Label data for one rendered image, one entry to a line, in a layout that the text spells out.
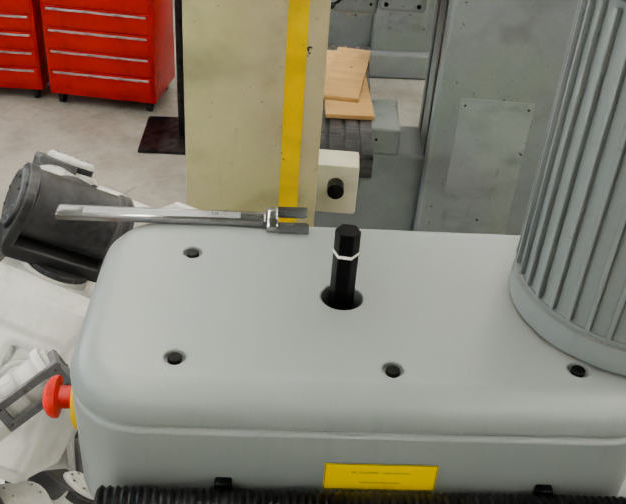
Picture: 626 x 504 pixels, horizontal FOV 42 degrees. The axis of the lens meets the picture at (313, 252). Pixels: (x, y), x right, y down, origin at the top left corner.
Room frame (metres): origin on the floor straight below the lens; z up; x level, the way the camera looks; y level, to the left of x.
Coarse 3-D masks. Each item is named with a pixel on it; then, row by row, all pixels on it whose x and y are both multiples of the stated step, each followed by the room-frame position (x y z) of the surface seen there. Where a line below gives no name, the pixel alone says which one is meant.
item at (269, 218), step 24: (72, 216) 0.65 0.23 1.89; (96, 216) 0.65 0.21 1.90; (120, 216) 0.65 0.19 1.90; (144, 216) 0.66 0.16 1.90; (168, 216) 0.66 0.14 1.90; (192, 216) 0.66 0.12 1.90; (216, 216) 0.67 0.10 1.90; (240, 216) 0.67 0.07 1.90; (264, 216) 0.68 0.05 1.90; (288, 216) 0.69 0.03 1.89
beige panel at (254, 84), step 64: (192, 0) 2.26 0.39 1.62; (256, 0) 2.27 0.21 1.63; (320, 0) 2.28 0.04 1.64; (192, 64) 2.26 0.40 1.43; (256, 64) 2.27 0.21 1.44; (320, 64) 2.28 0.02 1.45; (192, 128) 2.26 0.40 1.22; (256, 128) 2.27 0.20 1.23; (320, 128) 2.29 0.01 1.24; (192, 192) 2.26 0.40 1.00; (256, 192) 2.27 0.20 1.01
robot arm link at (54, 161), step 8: (40, 152) 1.14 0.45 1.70; (48, 152) 1.15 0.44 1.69; (56, 152) 1.15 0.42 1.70; (40, 160) 1.09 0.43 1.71; (48, 160) 1.10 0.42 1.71; (56, 160) 1.10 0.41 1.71; (64, 160) 1.13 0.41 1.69; (72, 160) 1.14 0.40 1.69; (80, 160) 1.15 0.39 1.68; (48, 168) 1.05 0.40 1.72; (56, 168) 1.05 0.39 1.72; (64, 168) 1.10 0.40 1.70; (72, 168) 1.11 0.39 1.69; (80, 168) 1.14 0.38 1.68; (88, 168) 1.15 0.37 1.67; (88, 176) 1.15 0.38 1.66
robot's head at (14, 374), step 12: (36, 360) 0.69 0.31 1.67; (0, 372) 0.72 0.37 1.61; (12, 372) 0.69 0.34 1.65; (24, 372) 0.68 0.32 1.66; (36, 372) 0.68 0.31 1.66; (0, 384) 0.67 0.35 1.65; (12, 384) 0.67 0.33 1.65; (0, 396) 0.66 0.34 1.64; (24, 396) 0.66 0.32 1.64; (36, 396) 0.67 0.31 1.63; (12, 408) 0.65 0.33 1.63; (24, 408) 0.65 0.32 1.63; (0, 420) 0.64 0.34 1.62; (0, 432) 0.63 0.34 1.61
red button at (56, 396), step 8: (56, 376) 0.55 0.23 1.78; (48, 384) 0.54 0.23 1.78; (56, 384) 0.54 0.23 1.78; (48, 392) 0.53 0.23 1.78; (56, 392) 0.54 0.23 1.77; (64, 392) 0.54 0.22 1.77; (48, 400) 0.53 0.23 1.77; (56, 400) 0.53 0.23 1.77; (64, 400) 0.54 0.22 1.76; (48, 408) 0.53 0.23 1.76; (56, 408) 0.53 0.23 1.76; (64, 408) 0.54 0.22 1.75; (56, 416) 0.53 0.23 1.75
